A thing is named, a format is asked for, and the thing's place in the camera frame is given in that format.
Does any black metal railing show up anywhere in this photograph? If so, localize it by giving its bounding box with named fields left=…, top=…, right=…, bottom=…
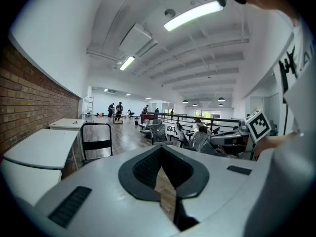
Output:
left=140, top=111, right=240, bottom=133

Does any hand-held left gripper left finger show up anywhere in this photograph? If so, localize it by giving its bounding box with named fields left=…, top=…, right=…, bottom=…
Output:
left=33, top=144, right=183, bottom=237

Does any metal ladder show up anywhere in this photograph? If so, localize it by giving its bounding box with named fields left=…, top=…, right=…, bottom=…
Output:
left=86, top=94, right=95, bottom=119

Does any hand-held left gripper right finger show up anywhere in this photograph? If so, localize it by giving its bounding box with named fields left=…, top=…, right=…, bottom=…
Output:
left=160, top=144, right=275, bottom=237

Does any plastic-wrapped office chair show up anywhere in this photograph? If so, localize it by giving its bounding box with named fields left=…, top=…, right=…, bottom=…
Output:
left=148, top=119, right=174, bottom=146
left=173, top=121, right=192, bottom=148
left=189, top=129, right=220, bottom=156

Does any long ceiling light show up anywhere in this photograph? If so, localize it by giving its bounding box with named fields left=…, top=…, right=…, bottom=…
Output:
left=163, top=0, right=224, bottom=32
left=119, top=55, right=136, bottom=71

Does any white ceiling air conditioner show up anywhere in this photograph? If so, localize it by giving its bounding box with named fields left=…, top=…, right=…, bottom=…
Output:
left=118, top=22, right=159, bottom=58

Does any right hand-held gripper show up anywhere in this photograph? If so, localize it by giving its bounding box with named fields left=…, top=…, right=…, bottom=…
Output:
left=209, top=109, right=272, bottom=160

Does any black platform trolley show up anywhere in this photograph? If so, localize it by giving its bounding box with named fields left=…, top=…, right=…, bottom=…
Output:
left=80, top=122, right=114, bottom=164

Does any person's white t-shirt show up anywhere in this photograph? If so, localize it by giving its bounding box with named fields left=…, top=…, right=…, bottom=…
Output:
left=244, top=8, right=316, bottom=237

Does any white table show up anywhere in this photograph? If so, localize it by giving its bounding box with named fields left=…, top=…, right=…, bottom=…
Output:
left=48, top=118, right=87, bottom=133
left=0, top=158, right=62, bottom=206
left=1, top=128, right=80, bottom=170

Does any person's right forearm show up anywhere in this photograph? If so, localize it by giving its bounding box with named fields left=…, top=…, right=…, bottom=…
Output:
left=254, top=132, right=301, bottom=159

